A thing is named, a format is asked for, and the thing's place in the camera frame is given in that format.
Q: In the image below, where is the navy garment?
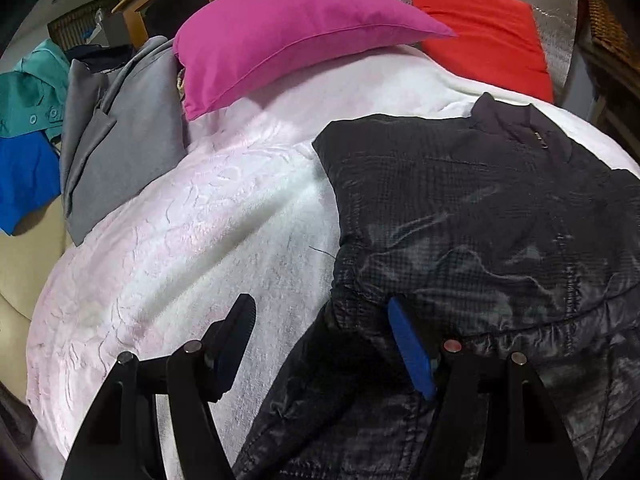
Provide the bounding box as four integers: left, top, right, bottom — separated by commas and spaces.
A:
65, 44, 135, 72

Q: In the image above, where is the beige sofa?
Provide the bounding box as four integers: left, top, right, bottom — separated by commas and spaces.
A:
0, 200, 67, 411

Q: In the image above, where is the grey coat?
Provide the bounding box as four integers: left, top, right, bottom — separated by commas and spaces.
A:
60, 36, 190, 247

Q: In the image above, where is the white fleece blanket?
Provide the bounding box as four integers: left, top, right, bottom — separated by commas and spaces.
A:
25, 42, 640, 480

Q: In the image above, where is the brown wooden furniture frame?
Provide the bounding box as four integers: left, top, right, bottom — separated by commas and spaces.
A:
112, 0, 237, 47

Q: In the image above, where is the black puffer jacket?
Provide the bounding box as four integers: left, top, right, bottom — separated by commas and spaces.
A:
232, 92, 640, 480

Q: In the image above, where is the red pillow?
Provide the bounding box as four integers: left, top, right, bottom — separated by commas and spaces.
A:
406, 0, 555, 105

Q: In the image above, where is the blue jacket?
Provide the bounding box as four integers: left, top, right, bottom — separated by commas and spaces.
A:
0, 131, 62, 236

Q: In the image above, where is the brown wicker basket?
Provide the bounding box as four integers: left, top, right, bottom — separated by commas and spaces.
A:
582, 0, 640, 66

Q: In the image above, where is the teal shirt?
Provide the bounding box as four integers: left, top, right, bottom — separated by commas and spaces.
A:
0, 39, 72, 141

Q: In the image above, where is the silver foil insulation mat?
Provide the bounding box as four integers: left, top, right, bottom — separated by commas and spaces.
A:
285, 0, 581, 106

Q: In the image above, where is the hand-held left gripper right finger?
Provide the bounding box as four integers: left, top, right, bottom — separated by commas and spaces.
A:
387, 296, 583, 480

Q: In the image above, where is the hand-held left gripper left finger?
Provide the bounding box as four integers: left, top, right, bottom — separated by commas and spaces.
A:
61, 293, 257, 480

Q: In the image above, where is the wooden shelf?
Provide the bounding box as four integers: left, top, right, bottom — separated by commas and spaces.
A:
575, 35, 640, 146

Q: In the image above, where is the magenta pillow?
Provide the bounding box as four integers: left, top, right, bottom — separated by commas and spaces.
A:
174, 0, 458, 121

